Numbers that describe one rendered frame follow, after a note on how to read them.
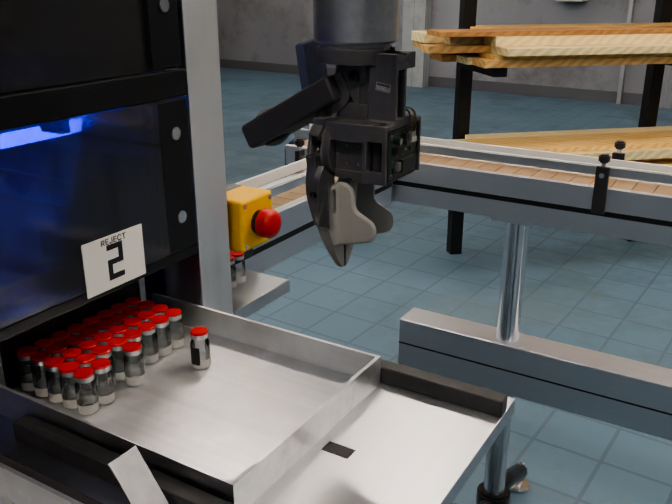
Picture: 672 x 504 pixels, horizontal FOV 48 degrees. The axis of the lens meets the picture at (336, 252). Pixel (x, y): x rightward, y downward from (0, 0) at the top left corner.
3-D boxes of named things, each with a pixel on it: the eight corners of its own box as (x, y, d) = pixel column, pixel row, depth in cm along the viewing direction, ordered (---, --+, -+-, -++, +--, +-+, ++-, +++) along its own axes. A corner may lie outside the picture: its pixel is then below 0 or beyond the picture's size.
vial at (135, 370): (121, 383, 84) (117, 347, 82) (135, 375, 86) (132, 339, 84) (135, 389, 83) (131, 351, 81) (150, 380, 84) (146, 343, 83)
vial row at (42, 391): (30, 394, 82) (24, 357, 80) (149, 331, 96) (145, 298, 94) (44, 400, 81) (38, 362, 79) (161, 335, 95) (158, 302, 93)
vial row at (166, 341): (58, 406, 79) (52, 367, 78) (175, 339, 94) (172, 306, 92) (72, 412, 78) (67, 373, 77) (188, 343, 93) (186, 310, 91)
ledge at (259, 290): (161, 302, 110) (159, 289, 109) (218, 273, 120) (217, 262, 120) (236, 323, 103) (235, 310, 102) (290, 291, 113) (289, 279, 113)
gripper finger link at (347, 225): (368, 285, 70) (369, 189, 67) (315, 272, 73) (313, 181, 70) (383, 274, 73) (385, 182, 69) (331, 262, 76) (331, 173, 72)
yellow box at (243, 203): (201, 244, 104) (198, 194, 101) (234, 230, 110) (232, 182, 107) (245, 254, 100) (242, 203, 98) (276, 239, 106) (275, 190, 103)
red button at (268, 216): (245, 238, 101) (244, 210, 100) (262, 230, 105) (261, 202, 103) (268, 243, 100) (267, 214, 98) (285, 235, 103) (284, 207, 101)
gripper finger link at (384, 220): (383, 274, 73) (385, 182, 69) (331, 262, 76) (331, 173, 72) (398, 264, 75) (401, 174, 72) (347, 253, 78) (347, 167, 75)
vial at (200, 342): (188, 367, 87) (185, 333, 86) (200, 359, 89) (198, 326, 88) (202, 371, 86) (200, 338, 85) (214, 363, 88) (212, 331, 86)
